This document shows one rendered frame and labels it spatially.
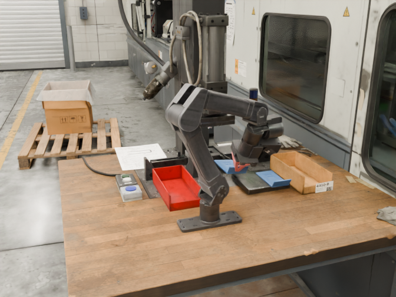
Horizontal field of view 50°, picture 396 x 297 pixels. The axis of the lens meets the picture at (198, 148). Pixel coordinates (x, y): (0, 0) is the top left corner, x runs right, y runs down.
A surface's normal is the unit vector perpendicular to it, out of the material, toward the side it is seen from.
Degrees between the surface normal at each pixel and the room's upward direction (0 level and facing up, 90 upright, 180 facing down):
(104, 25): 90
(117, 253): 0
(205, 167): 89
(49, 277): 0
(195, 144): 97
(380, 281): 90
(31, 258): 0
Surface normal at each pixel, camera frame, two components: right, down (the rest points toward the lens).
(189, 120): 0.51, 0.29
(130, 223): 0.00, -0.94
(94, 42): 0.26, 0.32
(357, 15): -0.96, 0.09
